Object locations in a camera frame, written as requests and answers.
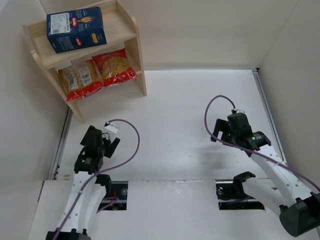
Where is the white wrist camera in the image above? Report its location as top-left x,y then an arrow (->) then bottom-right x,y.
231,108 -> 245,114
102,121 -> 120,140

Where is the wooden two-tier shelf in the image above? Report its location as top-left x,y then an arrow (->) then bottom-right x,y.
22,0 -> 148,125

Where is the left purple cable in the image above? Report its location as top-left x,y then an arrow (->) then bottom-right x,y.
53,119 -> 141,240

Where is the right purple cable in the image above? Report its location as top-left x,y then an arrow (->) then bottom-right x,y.
204,94 -> 320,192

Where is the purple cable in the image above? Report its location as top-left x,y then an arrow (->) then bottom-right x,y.
204,94 -> 320,192
53,119 -> 141,240

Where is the red pasta bag front side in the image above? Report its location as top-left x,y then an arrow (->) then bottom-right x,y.
91,48 -> 138,88

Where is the red pasta bag label side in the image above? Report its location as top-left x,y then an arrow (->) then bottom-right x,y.
58,59 -> 104,102

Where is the right aluminium table rail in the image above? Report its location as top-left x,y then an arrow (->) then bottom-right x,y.
252,68 -> 288,165

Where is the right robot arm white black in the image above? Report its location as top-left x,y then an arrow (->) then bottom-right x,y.
210,110 -> 320,237

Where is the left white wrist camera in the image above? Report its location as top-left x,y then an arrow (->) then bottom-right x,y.
102,121 -> 120,140

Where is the blue pasta box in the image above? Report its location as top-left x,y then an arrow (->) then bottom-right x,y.
46,6 -> 107,54

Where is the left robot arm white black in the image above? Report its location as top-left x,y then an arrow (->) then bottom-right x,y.
45,122 -> 120,240

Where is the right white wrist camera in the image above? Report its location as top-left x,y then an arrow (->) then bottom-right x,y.
231,108 -> 245,114

